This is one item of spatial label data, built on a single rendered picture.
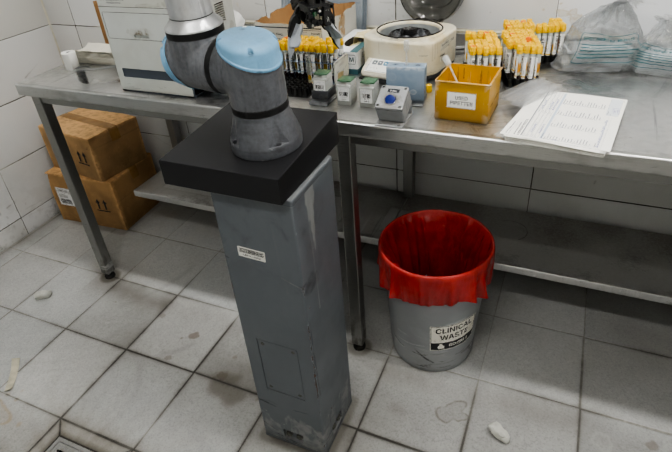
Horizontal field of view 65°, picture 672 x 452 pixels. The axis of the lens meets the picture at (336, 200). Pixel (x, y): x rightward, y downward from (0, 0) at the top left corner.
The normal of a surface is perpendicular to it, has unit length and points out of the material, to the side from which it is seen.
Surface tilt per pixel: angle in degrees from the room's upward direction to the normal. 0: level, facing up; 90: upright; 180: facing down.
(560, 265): 0
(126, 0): 89
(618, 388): 0
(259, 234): 90
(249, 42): 9
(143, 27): 90
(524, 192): 90
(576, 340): 0
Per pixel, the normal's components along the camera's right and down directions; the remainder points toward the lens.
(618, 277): -0.07, -0.84
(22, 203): 0.91, 0.16
